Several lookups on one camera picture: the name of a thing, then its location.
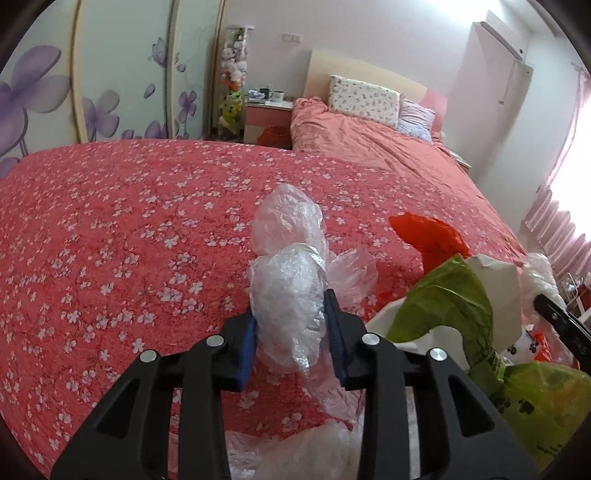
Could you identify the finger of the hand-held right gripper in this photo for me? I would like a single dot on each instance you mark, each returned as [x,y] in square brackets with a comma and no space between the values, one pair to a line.
[561,318]

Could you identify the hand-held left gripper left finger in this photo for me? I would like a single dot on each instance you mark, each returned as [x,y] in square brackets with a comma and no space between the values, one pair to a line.
[248,350]

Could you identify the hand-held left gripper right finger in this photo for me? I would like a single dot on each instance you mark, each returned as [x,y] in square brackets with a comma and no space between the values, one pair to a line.
[336,341]

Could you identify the white paper bag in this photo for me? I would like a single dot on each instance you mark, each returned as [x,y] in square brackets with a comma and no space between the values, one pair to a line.
[498,295]

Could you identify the white paw print bag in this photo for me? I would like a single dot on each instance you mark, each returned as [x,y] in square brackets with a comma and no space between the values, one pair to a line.
[526,344]

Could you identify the thin clear plastic bag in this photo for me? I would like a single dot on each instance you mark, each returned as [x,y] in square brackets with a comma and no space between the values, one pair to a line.
[538,274]

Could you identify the green plastic bag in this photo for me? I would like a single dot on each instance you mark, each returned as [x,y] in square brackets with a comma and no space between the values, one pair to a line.
[540,397]
[443,295]

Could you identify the pink curtain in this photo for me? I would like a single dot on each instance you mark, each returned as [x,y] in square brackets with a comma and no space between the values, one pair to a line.
[554,217]

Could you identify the flat clear plastic bag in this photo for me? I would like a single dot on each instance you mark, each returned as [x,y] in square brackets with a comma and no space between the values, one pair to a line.
[295,452]

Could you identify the red plastic bag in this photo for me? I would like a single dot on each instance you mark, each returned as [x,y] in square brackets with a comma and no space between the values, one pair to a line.
[434,240]

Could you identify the red floral bedspread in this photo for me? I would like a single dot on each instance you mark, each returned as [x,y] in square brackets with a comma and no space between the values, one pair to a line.
[115,230]

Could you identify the beige bedside table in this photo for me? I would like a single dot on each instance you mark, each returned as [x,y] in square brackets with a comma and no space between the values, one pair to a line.
[459,160]

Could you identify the pink duvet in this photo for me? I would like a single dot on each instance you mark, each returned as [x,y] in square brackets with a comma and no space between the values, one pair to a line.
[360,134]

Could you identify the dark red bag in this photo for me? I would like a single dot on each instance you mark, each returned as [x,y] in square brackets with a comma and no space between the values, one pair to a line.
[273,137]

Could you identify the pink and white nightstand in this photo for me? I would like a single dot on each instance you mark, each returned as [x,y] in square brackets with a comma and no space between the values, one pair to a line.
[263,117]

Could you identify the lilac striped pillow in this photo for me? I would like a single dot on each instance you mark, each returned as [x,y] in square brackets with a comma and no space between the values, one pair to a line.
[418,117]

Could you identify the white floral pillow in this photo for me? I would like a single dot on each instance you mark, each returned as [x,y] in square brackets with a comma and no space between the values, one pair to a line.
[364,99]

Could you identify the pink headboard panel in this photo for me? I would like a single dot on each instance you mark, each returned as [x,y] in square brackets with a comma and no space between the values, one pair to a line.
[436,101]

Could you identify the white mug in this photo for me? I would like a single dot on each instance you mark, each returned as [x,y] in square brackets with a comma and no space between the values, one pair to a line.
[277,96]

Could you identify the dark mug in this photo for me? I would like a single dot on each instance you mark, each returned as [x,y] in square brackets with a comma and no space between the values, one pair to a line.
[264,94]

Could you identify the beige headboard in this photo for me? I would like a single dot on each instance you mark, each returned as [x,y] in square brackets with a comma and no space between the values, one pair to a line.
[323,69]

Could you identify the plush toy column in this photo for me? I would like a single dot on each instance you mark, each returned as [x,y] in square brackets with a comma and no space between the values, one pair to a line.
[233,69]

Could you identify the white air conditioner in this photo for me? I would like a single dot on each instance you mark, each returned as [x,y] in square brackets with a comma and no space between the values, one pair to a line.
[501,39]

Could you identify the purple flower wardrobe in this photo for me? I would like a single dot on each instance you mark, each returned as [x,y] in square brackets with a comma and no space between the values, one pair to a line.
[124,55]

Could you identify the white wall outlet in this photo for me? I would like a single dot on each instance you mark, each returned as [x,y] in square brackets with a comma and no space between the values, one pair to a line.
[292,38]

